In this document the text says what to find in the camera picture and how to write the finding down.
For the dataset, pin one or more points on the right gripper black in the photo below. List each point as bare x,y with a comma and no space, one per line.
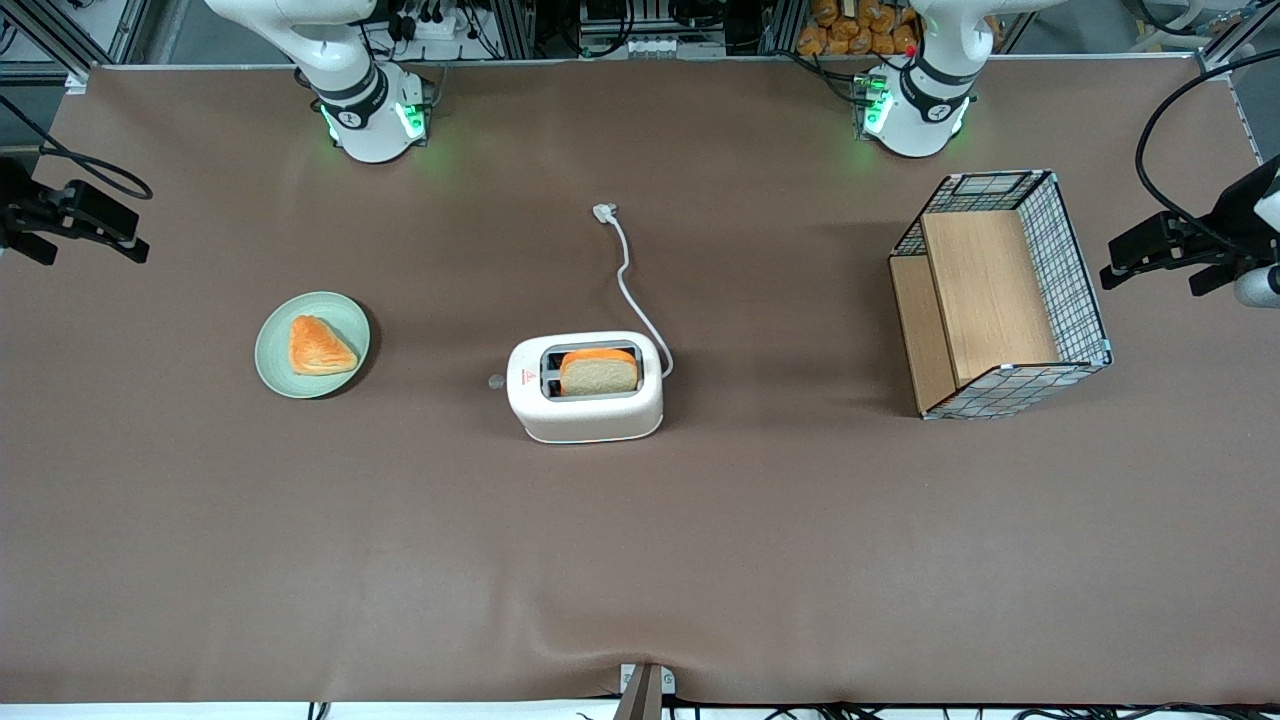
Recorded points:
12,195

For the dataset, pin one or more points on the small green-lit circuit board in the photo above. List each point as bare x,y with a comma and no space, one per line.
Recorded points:
872,105

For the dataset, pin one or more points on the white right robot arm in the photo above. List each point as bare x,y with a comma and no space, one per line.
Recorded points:
350,90

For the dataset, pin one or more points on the orange triangular pastry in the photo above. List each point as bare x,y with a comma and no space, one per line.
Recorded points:
318,348

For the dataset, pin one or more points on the aluminium frame strut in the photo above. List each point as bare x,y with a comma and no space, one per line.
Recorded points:
1235,35
90,45

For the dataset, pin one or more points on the bread slice with orange crust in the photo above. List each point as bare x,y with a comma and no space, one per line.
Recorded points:
598,375

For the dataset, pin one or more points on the white power strip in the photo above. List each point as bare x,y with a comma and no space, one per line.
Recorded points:
432,25

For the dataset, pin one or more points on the brown table mat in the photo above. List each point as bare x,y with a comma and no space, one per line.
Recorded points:
640,560

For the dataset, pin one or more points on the left wrist camera silver lens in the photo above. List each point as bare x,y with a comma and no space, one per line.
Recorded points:
1258,288

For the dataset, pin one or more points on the pile of orange bread rolls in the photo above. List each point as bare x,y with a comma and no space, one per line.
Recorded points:
850,28

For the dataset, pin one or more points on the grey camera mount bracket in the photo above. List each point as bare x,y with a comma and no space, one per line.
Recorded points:
642,700

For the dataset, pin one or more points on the light wooden shelf board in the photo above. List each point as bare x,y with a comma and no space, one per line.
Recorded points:
985,290

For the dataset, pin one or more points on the pale green round plate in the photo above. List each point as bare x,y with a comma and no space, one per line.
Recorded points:
275,355

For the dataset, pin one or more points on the white two-slot toaster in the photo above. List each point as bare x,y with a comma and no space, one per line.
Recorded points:
590,418

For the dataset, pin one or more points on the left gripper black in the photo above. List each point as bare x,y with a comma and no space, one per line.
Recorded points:
1222,218

